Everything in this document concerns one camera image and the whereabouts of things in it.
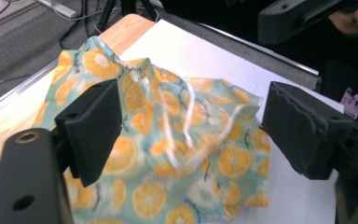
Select orange-slice print fabric bag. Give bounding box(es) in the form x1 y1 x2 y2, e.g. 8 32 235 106
32 35 271 224

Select black floor cable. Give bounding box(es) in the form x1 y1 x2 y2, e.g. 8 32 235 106
59 0 106 50

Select white-legged desk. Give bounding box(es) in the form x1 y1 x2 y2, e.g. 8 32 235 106
36 0 77 19

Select grey floor threshold strip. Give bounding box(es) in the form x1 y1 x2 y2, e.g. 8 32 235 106
0 59 60 123

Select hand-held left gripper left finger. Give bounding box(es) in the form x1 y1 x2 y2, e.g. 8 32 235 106
54 78 124 188

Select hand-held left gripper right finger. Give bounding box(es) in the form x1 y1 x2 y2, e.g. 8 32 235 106
261 80 358 181

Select black stand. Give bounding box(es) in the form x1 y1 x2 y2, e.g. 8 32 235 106
97 0 159 31

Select small pink white tag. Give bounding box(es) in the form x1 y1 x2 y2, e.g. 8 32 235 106
340 87 358 120

